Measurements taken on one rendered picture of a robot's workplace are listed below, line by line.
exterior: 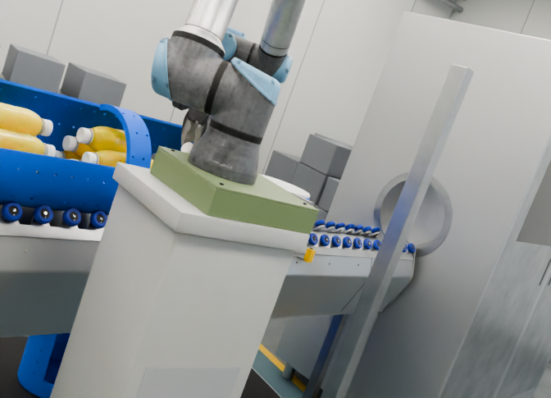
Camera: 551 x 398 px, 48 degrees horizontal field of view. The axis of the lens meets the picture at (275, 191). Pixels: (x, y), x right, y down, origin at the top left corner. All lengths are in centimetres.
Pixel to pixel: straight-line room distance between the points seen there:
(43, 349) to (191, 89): 131
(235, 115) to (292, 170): 413
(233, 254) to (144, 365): 27
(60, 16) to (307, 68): 239
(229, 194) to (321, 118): 527
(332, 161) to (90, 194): 365
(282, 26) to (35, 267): 81
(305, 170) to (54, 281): 384
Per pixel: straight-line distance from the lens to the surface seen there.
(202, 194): 119
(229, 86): 126
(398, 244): 220
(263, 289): 132
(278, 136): 614
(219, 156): 126
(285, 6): 151
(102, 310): 138
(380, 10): 668
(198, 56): 128
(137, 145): 157
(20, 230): 151
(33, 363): 238
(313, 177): 514
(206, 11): 132
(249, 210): 121
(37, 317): 168
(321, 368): 306
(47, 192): 149
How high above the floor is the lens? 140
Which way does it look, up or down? 8 degrees down
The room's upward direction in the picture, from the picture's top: 20 degrees clockwise
